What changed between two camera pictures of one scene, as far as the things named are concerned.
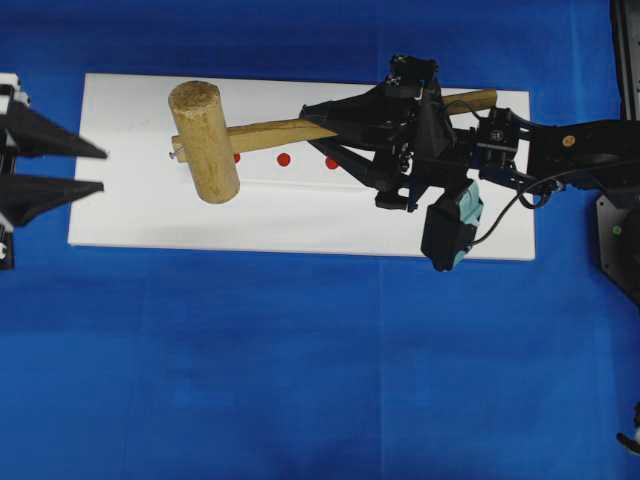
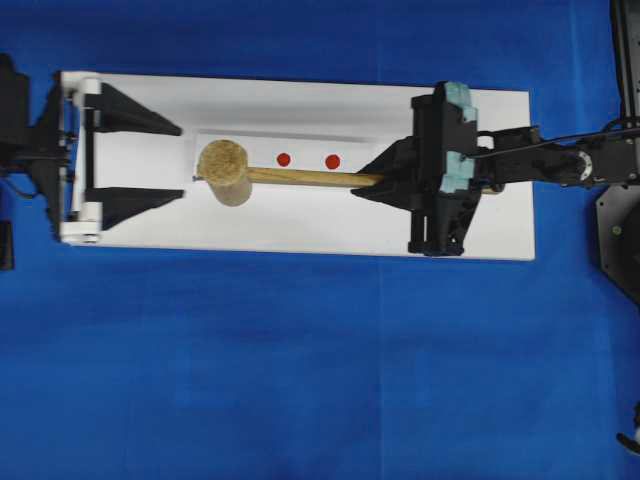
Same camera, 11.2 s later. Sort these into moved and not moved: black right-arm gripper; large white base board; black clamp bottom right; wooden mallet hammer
Moved: black right-arm gripper; wooden mallet hammer
Not moved: black clamp bottom right; large white base board
